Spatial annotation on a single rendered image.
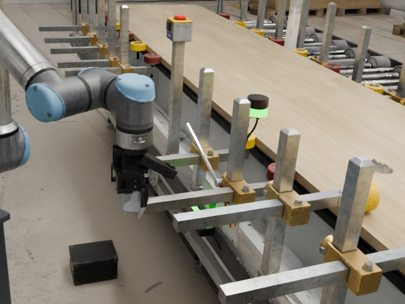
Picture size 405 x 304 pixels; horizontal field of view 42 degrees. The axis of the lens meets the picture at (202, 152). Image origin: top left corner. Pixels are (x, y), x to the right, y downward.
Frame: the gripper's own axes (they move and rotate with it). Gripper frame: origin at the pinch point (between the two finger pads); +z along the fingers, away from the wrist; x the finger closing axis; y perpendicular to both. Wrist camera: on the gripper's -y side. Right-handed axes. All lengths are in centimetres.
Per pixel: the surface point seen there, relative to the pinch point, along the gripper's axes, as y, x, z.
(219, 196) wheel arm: -22.0, 1.3, -2.6
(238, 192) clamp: -26.5, 3.5, -4.5
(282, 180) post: -27.3, 22.6, -17.9
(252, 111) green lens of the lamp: -31.2, -2.2, -25.4
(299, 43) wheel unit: -136, -145, -7
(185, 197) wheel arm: -12.1, 1.0, -3.5
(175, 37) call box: -26, -52, -34
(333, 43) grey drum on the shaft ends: -173, -163, -2
